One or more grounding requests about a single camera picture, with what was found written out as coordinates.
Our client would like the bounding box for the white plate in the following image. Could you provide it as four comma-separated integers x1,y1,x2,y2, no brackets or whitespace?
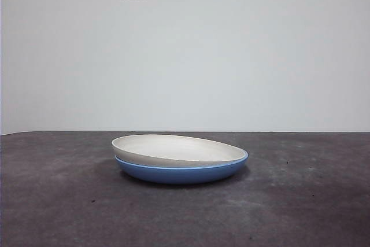
111,134,247,165

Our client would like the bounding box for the blue plate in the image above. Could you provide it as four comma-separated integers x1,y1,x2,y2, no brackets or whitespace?
114,150,249,185

